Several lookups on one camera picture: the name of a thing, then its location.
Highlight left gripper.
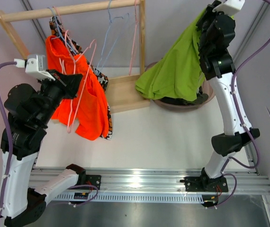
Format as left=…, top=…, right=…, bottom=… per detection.
left=37, top=67, right=84, bottom=125

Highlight pink hanger of green shorts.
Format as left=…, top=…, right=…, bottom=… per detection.
left=64, top=29, right=98, bottom=133

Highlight blue hanger of orange shorts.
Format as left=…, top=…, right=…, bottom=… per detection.
left=48, top=7, right=82, bottom=56

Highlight lime green shorts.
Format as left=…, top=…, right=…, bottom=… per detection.
left=135, top=7, right=235, bottom=102

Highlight pink wire hanger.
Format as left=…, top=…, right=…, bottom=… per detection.
left=128, top=0, right=140, bottom=76

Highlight olive green shorts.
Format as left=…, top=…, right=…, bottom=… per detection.
left=160, top=93, right=209, bottom=106

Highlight blue wire hanger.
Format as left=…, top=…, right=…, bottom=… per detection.
left=97, top=0, right=130, bottom=72

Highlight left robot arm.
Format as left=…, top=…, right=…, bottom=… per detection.
left=0, top=70, right=99, bottom=227

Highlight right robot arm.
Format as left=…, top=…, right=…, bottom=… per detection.
left=181, top=0, right=260, bottom=192

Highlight pink hanger of patterned shorts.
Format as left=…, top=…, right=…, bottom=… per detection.
left=53, top=6, right=78, bottom=54

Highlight patterned black orange shorts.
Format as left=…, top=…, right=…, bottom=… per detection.
left=49, top=16, right=114, bottom=140

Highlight wooden clothes rack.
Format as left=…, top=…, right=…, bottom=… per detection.
left=0, top=0, right=150, bottom=113

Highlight pink plastic basket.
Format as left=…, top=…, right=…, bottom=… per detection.
left=135, top=56, right=211, bottom=111

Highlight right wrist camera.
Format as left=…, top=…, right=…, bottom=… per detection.
left=213, top=0, right=245, bottom=16

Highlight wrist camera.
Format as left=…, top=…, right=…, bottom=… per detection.
left=213, top=0, right=245, bottom=16
left=14, top=54, right=55, bottom=81

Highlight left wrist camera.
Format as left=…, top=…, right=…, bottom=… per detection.
left=14, top=54, right=55, bottom=81

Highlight aluminium mounting rail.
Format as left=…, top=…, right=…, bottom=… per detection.
left=15, top=166, right=270, bottom=197

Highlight white slotted cable duct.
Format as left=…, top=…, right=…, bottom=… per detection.
left=53, top=192, right=216, bottom=204

